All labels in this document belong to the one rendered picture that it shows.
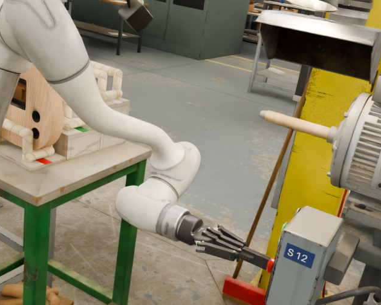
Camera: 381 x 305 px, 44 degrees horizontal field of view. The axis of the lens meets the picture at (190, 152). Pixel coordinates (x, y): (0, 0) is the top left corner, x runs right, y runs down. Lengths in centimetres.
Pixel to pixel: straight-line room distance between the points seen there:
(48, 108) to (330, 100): 125
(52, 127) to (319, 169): 128
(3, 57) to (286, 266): 75
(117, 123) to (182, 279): 172
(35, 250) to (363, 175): 96
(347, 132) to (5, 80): 78
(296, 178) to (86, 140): 108
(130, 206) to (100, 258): 156
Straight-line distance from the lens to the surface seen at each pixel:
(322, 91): 220
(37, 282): 160
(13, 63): 108
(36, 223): 147
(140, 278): 267
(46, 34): 93
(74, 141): 165
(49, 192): 144
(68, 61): 95
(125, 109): 180
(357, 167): 119
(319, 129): 129
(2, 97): 111
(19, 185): 148
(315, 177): 229
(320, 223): 110
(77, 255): 281
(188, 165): 130
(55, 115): 150
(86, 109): 103
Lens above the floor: 159
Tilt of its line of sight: 21 degrees down
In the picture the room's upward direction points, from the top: 10 degrees clockwise
